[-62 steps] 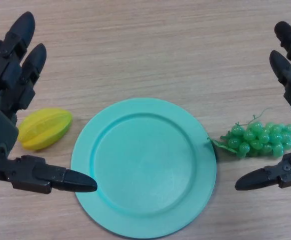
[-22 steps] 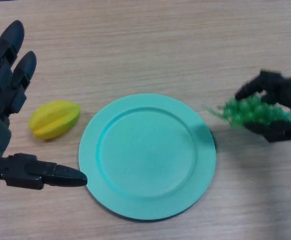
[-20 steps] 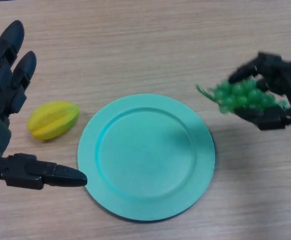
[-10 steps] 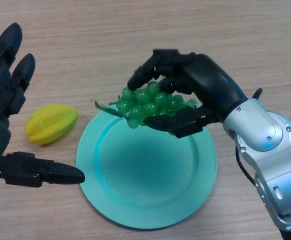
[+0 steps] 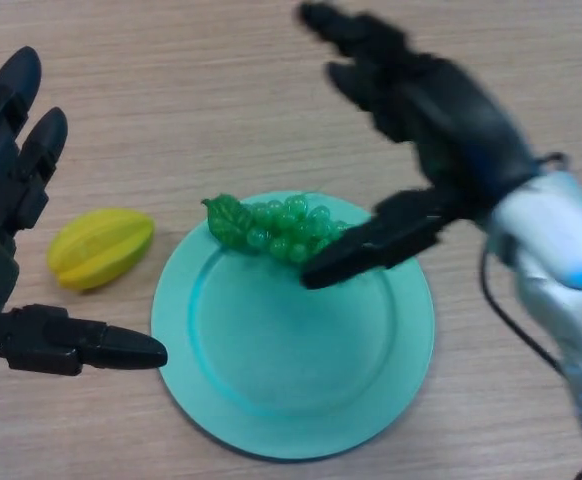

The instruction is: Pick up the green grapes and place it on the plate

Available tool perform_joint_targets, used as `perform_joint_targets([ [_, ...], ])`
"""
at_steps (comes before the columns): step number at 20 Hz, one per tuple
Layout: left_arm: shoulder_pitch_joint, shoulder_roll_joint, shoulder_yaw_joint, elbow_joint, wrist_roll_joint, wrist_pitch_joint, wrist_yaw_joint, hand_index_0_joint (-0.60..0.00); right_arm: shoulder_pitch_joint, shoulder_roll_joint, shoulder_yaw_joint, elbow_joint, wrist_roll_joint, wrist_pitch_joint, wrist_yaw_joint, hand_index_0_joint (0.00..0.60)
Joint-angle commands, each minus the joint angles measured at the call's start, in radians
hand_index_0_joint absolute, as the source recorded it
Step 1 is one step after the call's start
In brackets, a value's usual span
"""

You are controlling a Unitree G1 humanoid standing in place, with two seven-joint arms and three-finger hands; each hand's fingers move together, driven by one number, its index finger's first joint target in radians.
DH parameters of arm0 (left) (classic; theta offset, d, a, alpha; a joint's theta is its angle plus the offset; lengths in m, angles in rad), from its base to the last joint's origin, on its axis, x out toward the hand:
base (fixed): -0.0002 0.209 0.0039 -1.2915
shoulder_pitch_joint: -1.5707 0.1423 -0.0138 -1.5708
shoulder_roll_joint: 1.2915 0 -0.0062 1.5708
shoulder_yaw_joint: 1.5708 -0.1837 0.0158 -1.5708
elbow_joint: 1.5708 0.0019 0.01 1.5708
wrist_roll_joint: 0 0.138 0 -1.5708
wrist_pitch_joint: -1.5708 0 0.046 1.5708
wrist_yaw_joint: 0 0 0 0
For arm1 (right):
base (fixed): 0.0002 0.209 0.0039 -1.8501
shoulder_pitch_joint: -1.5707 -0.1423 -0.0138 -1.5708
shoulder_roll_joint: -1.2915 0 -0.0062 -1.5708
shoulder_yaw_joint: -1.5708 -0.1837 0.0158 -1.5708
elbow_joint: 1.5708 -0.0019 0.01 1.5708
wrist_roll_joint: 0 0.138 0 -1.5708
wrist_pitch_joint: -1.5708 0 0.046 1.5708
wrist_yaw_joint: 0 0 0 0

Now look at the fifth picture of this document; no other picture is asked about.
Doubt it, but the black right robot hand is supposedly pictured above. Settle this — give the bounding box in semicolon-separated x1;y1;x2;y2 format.
298;1;540;291

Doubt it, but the yellow plastic starfruit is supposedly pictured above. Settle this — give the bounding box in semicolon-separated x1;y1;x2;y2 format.
45;208;156;293

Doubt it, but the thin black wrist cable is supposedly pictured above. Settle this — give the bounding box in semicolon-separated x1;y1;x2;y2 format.
479;151;582;480

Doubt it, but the turquoise round plastic plate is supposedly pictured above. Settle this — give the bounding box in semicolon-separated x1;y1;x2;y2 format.
150;191;436;460

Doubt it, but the green plastic grape bunch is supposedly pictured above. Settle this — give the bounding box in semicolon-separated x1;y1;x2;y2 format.
200;192;360;266

